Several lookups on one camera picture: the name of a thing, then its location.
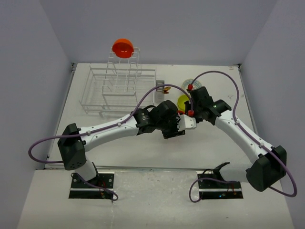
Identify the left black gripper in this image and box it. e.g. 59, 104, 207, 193
157, 112, 185, 139

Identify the lime green bowl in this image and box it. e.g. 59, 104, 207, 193
177, 95, 189, 112

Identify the yellow sun pattern bowl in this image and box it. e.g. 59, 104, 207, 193
182, 79, 202, 90

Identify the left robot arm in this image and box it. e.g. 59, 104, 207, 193
57, 100, 185, 187

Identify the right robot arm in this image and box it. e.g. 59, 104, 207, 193
187, 84, 287, 192

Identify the grey cutlery holder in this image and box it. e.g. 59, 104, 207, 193
155, 80, 164, 104

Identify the small brown object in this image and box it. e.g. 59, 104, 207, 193
162, 86, 171, 94

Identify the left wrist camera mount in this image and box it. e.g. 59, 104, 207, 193
177, 114, 197, 131

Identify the white wire dish rack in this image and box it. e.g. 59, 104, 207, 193
79, 47, 156, 118

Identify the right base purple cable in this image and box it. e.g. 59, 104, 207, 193
188, 177, 239, 203

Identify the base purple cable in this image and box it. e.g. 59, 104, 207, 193
76, 173, 119, 202
188, 177, 239, 203

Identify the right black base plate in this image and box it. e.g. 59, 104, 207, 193
198, 180, 244, 200

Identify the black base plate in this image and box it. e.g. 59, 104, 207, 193
198, 180, 244, 200
69, 173, 117, 200

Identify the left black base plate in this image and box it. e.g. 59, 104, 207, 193
69, 173, 117, 200

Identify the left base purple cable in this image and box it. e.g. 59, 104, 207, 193
76, 173, 119, 202

